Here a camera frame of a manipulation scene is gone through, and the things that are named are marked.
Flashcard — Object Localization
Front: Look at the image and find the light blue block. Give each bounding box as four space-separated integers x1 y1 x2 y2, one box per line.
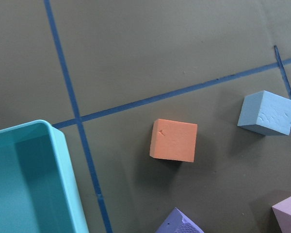
237 90 291 136

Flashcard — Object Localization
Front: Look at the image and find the orange foam block left side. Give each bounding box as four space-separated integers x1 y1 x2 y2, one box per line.
149 118 198 163

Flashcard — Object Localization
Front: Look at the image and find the purple foam block left side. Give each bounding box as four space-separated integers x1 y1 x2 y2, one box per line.
156 207 204 233

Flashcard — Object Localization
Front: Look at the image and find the teal plastic bin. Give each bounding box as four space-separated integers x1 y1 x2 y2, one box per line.
0 120 88 233

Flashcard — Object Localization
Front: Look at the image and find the pink foam block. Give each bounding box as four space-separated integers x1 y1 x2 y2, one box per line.
272 196 291 233

